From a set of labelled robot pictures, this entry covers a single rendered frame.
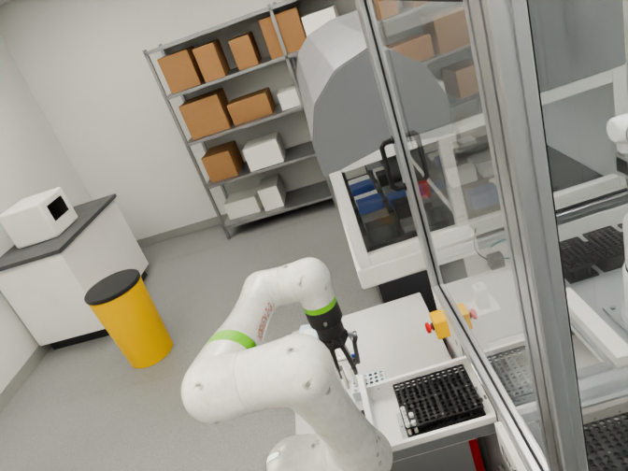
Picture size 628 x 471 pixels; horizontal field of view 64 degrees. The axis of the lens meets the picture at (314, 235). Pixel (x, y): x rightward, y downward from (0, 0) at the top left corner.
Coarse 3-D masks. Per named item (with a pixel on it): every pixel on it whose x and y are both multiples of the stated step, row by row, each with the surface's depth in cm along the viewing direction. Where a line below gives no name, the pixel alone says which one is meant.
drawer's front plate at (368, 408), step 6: (360, 378) 158; (360, 384) 156; (360, 390) 154; (366, 390) 157; (366, 396) 151; (366, 402) 149; (366, 408) 147; (372, 408) 155; (366, 414) 145; (372, 414) 148; (372, 420) 143
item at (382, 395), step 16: (432, 368) 157; (384, 384) 159; (480, 384) 153; (384, 400) 160; (384, 416) 154; (384, 432) 149; (400, 432) 147; (432, 432) 137; (448, 432) 136; (464, 432) 136; (480, 432) 136; (400, 448) 137; (416, 448) 137; (432, 448) 138
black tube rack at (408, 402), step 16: (448, 368) 154; (464, 368) 152; (400, 384) 155; (416, 384) 153; (432, 384) 151; (448, 384) 149; (464, 384) 147; (400, 400) 154; (416, 400) 147; (432, 400) 145; (448, 400) 144; (464, 400) 142; (480, 400) 140; (416, 416) 142; (432, 416) 144; (448, 416) 139; (464, 416) 141; (480, 416) 140
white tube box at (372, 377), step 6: (372, 372) 178; (378, 372) 178; (384, 372) 176; (372, 378) 177; (378, 378) 175; (384, 378) 174; (354, 384) 176; (366, 384) 175; (354, 396) 173; (360, 396) 173
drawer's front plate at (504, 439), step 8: (496, 424) 128; (496, 432) 130; (504, 432) 126; (504, 440) 124; (504, 448) 126; (512, 448) 121; (504, 456) 131; (512, 456) 119; (512, 464) 122; (520, 464) 117
